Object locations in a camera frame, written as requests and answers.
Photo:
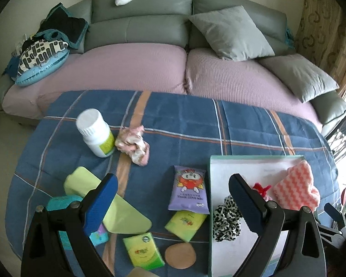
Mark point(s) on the pink seat cushion cover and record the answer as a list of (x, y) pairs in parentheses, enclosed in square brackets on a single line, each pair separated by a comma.
[(103, 66), (233, 80)]

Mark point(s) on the blue plaid blanket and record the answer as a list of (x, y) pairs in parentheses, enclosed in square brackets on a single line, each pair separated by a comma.
[(190, 138)]

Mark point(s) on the beige powder puff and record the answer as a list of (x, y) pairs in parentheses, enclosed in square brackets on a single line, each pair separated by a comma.
[(141, 272)]

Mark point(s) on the blue patterned inflatable float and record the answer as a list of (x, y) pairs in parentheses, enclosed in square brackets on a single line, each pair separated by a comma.
[(40, 63)]

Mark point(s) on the pink wavy striped cloth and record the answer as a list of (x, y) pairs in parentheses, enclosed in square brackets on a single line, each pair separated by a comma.
[(294, 190)]

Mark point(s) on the white bottle with green label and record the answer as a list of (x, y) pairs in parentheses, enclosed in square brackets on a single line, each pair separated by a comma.
[(95, 132)]

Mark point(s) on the dark blue cloth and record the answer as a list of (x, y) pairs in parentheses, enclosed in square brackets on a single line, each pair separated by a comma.
[(11, 67)]

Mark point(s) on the flat grey pillow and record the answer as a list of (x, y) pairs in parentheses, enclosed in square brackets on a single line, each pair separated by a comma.
[(300, 75)]

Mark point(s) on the square grey pillow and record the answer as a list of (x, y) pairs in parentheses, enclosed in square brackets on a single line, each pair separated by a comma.
[(230, 31)]

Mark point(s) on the yellow green tissue pack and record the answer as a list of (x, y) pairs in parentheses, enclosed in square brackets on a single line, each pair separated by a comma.
[(184, 225)]

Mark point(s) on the round tan compact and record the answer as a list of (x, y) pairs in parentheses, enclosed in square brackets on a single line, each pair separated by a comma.
[(180, 255)]

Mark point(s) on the pink white scrunchie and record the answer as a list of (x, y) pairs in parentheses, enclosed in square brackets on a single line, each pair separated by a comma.
[(132, 144)]

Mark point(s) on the beige patterned curtain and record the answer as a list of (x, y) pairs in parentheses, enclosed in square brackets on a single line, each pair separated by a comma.
[(320, 34)]

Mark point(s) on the leopard print scrunchie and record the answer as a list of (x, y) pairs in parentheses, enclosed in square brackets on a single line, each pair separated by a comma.
[(225, 222)]

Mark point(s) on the black teal trimmed cloth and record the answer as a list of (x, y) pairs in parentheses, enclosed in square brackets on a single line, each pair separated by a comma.
[(63, 23)]

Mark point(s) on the green tissue pack round logo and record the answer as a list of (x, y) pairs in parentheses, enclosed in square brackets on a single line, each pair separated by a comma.
[(142, 251)]

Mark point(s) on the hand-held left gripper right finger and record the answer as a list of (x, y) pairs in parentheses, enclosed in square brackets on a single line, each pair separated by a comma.
[(245, 205)]

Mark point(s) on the black lattice rack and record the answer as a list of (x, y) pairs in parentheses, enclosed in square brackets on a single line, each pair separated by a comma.
[(343, 141)]

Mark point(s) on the grey sofa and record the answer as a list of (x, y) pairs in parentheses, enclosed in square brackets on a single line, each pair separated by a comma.
[(150, 28)]

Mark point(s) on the small teal cloth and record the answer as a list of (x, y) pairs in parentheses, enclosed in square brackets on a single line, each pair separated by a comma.
[(289, 37)]

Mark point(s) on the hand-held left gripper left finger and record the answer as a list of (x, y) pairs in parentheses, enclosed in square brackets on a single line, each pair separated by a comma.
[(101, 205)]

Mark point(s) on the purple cartoon tissue packet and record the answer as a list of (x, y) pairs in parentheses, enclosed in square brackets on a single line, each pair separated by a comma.
[(189, 190)]

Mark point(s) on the white tray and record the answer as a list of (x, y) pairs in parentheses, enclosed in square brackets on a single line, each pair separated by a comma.
[(227, 179)]

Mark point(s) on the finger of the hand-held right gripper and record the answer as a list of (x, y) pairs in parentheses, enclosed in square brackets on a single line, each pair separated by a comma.
[(334, 215), (330, 235)]

